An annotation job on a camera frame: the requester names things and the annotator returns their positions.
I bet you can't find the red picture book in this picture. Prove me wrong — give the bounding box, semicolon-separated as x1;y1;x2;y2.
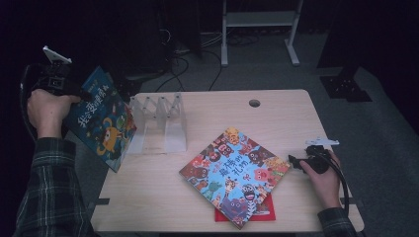
214;193;277;222

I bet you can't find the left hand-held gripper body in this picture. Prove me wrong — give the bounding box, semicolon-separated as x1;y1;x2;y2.
31;45;83;97

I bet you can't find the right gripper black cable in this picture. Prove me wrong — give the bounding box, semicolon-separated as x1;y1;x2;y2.
320;151;351;215

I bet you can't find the blue monster picture book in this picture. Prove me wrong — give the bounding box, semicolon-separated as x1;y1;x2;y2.
63;65;138;174

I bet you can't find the white metal table frame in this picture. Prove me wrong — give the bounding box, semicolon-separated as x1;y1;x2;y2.
220;0;304;68

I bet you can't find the person's right hand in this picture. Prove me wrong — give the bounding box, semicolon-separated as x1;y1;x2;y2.
299;151;342;210

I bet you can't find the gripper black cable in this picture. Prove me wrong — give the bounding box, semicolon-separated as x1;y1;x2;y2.
320;151;351;215
19;63;39;143

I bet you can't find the clear acrylic book rack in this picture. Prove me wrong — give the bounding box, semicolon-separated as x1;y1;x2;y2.
126;92;188;155

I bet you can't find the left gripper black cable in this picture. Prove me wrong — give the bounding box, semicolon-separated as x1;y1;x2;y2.
19;63;39;143

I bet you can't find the person's left hand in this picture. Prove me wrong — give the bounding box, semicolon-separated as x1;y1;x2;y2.
27;89;82;139

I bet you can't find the black floor base plate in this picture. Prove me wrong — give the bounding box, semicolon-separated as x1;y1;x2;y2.
319;67;374;103

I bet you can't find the black floor cable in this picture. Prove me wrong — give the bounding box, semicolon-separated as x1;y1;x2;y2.
208;48;224;92
154;55;191;93

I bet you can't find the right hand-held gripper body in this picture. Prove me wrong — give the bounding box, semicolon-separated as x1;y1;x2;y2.
301;137;340;175

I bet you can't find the colourful animal faces picture book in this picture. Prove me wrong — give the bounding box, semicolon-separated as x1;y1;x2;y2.
179;126;292;230

